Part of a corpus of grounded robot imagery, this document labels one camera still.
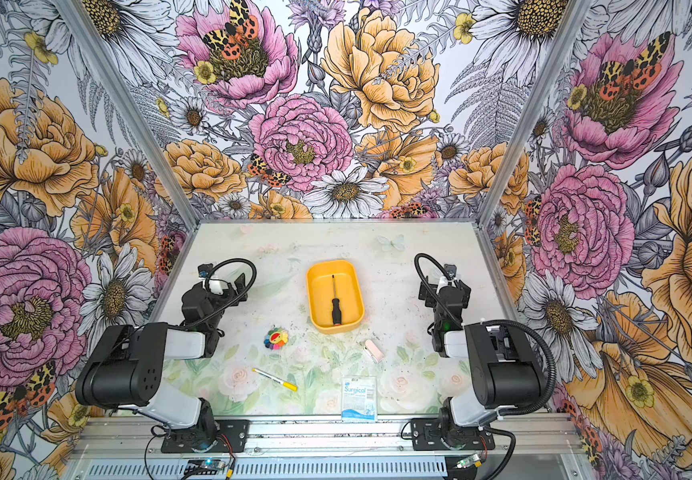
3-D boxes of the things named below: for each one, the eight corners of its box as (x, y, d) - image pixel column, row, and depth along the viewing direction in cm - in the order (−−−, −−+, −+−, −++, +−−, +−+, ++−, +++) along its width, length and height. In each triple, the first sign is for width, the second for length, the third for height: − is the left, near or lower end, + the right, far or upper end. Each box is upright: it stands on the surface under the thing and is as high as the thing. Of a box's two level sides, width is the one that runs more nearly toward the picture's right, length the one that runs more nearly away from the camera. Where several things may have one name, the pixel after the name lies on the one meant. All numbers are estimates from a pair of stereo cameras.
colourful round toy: (264, 349, 91) (262, 346, 89) (268, 330, 94) (266, 327, 93) (286, 349, 91) (285, 346, 89) (289, 330, 94) (288, 327, 93)
